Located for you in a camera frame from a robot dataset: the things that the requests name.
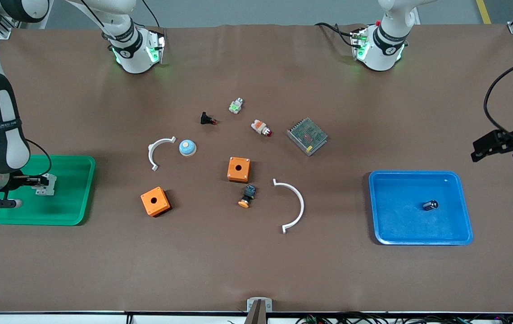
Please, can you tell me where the white grey circuit breaker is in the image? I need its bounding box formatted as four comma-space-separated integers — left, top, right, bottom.
35, 174, 57, 197

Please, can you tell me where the blue plastic tray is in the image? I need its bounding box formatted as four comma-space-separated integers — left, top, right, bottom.
368, 170, 474, 246

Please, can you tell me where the small white half-ring clamp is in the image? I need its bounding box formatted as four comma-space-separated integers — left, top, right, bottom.
148, 136, 177, 172

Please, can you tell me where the orange button enclosure box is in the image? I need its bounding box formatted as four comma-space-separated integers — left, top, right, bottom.
140, 186, 172, 218
227, 157, 252, 183

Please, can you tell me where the black pushbutton with orange cap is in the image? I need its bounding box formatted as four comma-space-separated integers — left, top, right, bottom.
238, 184, 257, 209

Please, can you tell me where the metal bracket at table edge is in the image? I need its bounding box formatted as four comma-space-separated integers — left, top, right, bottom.
247, 297, 273, 324

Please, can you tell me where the black base cable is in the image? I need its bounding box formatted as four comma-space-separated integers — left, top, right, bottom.
315, 22, 358, 48

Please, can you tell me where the green plastic tray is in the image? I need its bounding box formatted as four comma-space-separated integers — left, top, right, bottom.
0, 154, 97, 226

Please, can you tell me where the brown table mat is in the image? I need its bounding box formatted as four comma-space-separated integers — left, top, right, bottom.
0, 23, 513, 314

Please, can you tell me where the large white half-ring clamp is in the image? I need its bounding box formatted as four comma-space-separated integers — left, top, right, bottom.
272, 179, 305, 234

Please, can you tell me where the red pushbutton with orange block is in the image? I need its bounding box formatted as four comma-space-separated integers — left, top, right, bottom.
251, 119, 273, 137

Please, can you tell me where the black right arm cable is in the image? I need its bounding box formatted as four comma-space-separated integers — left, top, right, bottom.
0, 0, 52, 178

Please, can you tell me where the blue white dome button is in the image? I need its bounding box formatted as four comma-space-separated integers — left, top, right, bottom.
178, 139, 197, 158

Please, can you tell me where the perforated metal power supply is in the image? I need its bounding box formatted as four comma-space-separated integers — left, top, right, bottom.
286, 117, 329, 157

